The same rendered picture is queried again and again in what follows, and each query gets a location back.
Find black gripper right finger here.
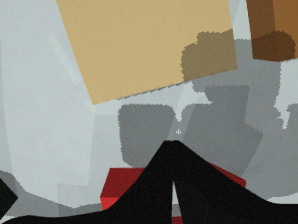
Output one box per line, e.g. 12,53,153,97
172,140,298,224

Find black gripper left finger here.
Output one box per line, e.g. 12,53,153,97
1,140,174,224

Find small red block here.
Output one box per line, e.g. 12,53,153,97
100,167,145,210
172,216,182,224

